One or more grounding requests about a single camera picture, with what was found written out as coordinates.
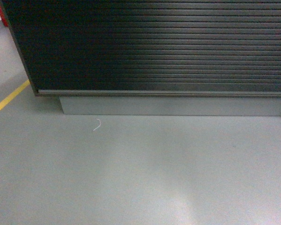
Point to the black checkout counter cabinet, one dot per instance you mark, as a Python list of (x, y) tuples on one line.
[(152, 57)]

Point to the red box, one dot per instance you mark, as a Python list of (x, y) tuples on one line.
[(2, 15)]

